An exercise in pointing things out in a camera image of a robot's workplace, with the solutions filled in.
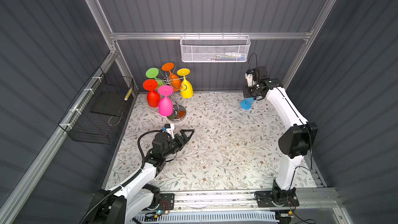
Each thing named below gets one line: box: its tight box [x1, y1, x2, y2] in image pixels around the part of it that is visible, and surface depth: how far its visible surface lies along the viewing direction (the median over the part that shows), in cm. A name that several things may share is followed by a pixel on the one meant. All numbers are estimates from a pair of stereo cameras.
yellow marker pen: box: [124, 87, 133, 101], surface depth 84 cm
